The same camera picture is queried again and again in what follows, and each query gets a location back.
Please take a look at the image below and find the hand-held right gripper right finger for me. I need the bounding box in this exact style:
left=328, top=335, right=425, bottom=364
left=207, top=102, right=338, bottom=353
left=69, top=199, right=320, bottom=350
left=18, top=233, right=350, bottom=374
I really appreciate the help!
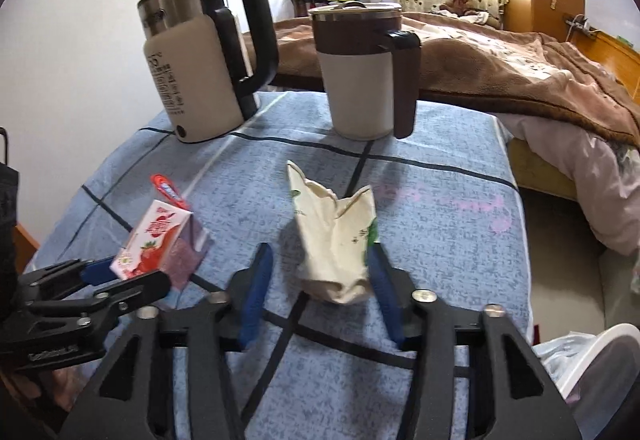
left=366, top=244, right=583, bottom=440

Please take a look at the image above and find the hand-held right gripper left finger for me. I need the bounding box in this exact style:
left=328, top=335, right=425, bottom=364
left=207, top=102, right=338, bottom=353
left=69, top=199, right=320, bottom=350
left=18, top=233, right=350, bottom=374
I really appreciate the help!
left=60, top=242, right=275, bottom=440

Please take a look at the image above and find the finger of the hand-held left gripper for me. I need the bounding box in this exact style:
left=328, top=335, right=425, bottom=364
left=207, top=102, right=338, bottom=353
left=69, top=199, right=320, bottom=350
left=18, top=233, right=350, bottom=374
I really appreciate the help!
left=17, top=257, right=123, bottom=301
left=27, top=270, right=171, bottom=322

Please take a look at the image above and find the pink strawberry milk carton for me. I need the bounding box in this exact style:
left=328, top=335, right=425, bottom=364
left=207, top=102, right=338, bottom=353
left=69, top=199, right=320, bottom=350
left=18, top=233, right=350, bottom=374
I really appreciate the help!
left=110, top=200, right=212, bottom=293

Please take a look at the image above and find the white paper cup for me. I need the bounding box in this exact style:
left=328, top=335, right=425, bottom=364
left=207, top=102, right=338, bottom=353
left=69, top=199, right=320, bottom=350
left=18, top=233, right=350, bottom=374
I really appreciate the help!
left=286, top=160, right=378, bottom=306

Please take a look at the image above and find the trash bin with white bag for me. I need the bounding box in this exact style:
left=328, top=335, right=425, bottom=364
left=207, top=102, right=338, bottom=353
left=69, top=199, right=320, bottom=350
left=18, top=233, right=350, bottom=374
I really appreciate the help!
left=532, top=322, right=640, bottom=426

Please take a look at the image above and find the blue checked tablecloth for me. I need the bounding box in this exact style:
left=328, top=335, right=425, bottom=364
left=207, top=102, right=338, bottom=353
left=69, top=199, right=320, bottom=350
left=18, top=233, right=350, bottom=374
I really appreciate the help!
left=25, top=90, right=533, bottom=440

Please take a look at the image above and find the red snack wrapper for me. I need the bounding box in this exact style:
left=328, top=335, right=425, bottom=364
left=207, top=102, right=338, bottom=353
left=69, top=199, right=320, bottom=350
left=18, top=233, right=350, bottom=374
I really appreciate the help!
left=150, top=173, right=193, bottom=211

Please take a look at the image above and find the white brown lidded mug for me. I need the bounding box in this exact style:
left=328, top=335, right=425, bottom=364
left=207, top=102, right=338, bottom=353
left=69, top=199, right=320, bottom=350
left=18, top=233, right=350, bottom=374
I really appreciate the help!
left=306, top=1, right=422, bottom=141

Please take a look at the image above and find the pale pink bed sheet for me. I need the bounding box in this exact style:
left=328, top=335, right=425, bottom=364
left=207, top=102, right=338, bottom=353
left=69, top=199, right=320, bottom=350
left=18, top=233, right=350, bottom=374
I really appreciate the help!
left=500, top=112, right=640, bottom=256

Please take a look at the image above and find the brown bed blanket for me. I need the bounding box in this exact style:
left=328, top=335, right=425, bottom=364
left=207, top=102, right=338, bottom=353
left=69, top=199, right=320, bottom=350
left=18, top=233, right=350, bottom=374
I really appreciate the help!
left=242, top=12, right=640, bottom=146

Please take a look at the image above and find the cluttered dressing desk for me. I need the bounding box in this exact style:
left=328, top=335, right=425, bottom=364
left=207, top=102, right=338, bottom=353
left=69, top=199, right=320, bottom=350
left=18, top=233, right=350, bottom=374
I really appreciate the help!
left=289, top=0, right=373, bottom=18

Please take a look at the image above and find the wooden bed headboard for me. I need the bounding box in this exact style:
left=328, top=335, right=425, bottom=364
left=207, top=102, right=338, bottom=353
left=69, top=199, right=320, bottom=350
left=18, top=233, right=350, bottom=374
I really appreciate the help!
left=565, top=12, right=640, bottom=86

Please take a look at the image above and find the white power strip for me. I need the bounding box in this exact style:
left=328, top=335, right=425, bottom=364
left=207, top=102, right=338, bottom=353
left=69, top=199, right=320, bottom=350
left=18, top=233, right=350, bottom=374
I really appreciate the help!
left=567, top=17, right=598, bottom=38

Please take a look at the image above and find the cream electric kettle black handle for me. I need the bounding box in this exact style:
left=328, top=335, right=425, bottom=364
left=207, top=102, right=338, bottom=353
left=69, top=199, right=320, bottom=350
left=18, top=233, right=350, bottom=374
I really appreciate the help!
left=137, top=0, right=279, bottom=144

